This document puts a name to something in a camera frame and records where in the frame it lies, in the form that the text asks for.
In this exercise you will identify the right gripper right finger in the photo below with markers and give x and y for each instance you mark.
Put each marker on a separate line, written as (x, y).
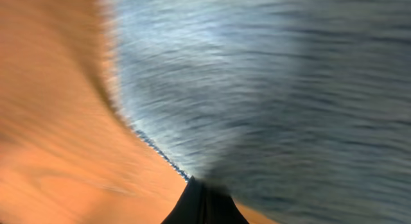
(220, 208)

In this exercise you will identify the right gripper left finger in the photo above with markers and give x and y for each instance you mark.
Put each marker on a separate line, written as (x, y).
(189, 207)

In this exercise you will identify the blue microfiber cloth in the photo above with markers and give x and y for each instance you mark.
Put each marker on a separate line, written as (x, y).
(299, 109)

